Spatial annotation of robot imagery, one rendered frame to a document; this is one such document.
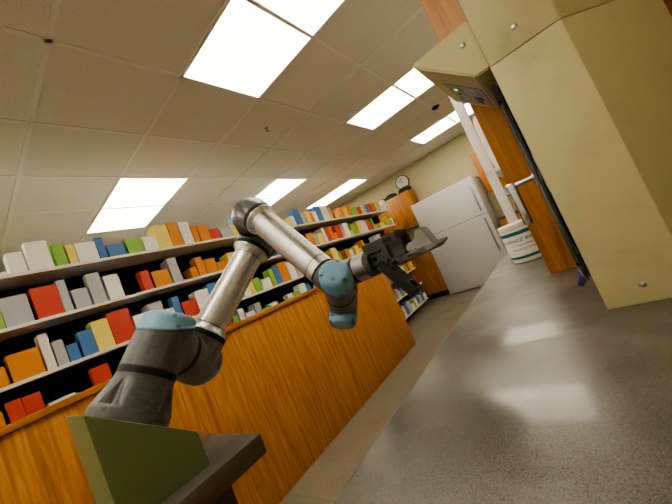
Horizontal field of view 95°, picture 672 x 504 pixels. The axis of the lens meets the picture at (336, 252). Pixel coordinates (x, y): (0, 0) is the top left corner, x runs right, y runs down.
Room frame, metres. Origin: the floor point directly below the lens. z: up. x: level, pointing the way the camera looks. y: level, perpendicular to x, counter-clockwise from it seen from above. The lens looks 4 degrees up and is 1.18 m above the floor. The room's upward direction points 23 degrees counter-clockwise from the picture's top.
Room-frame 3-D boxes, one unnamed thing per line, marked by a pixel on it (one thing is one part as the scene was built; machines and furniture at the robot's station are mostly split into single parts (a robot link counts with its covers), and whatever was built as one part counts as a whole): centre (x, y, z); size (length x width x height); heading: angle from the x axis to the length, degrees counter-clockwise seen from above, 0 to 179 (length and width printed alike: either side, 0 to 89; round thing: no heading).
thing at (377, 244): (0.80, -0.12, 1.17); 0.12 x 0.08 x 0.09; 54
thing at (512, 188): (0.61, -0.39, 1.17); 0.05 x 0.03 x 0.10; 53
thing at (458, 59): (0.70, -0.43, 1.46); 0.32 x 0.12 x 0.10; 143
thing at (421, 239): (0.73, -0.20, 1.17); 0.09 x 0.03 x 0.06; 54
